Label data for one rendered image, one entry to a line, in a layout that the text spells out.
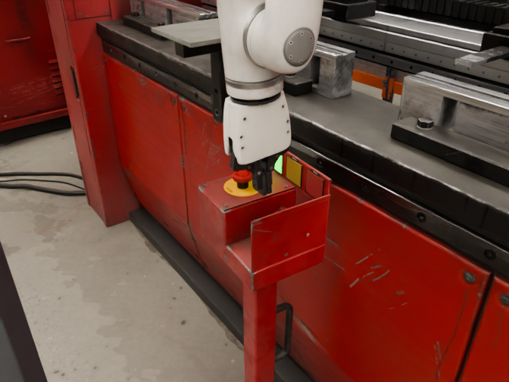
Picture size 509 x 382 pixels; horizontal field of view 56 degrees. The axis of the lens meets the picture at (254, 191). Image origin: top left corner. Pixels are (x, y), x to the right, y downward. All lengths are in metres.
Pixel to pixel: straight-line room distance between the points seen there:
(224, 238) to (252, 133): 0.24
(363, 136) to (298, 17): 0.36
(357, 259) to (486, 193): 0.31
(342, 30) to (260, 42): 0.80
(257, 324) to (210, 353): 0.62
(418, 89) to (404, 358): 0.51
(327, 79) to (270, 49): 0.49
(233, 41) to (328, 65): 0.44
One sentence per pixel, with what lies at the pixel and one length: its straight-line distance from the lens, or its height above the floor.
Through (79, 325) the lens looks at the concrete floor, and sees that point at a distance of 1.81.
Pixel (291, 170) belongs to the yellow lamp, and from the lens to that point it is 0.90.
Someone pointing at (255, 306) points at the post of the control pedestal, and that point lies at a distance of 0.99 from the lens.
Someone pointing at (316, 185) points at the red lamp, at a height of 0.82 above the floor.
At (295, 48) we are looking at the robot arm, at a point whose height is 1.09.
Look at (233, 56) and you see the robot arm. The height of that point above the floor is 1.06.
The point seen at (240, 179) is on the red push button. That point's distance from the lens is 0.88.
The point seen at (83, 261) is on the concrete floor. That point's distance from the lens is 2.08.
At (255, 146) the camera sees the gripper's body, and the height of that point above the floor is 0.92.
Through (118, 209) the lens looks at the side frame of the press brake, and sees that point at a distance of 2.22.
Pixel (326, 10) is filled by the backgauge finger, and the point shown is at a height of 1.00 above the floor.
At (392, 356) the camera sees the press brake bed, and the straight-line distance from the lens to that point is 1.04.
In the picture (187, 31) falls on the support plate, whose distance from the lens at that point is 1.11.
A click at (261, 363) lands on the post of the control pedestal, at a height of 0.36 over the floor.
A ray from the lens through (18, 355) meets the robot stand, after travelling 0.68.
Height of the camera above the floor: 1.23
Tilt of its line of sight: 31 degrees down
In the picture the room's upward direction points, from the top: straight up
